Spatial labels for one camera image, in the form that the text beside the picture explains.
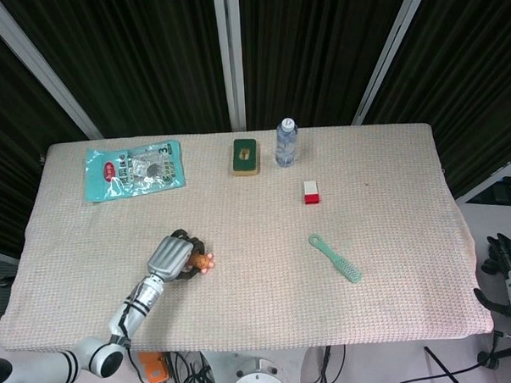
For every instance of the teal cleaning cloth package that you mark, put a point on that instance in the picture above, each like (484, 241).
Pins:
(131, 171)

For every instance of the beige waffle-weave table cloth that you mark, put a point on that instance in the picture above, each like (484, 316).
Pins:
(260, 293)

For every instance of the black pleated curtain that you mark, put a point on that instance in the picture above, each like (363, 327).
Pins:
(148, 56)

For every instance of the orange box device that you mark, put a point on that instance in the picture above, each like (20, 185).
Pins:
(153, 369)

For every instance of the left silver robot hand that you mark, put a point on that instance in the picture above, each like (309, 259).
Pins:
(169, 256)

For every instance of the red and white block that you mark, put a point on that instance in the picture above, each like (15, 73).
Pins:
(311, 193)

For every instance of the white metal frame post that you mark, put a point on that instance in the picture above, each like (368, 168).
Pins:
(230, 57)
(391, 50)
(42, 69)

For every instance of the green scrubbing brush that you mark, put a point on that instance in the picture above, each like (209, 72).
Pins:
(341, 264)

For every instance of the green and yellow sponge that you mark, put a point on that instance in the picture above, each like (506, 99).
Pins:
(245, 156)

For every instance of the round grey robot base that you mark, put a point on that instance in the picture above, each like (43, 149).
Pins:
(257, 378)

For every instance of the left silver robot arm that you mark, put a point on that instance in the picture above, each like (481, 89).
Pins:
(133, 309)

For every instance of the pink and orange turtle toy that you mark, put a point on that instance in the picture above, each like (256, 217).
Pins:
(205, 261)

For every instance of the clear plastic water bottle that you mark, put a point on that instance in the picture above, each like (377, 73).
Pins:
(286, 145)

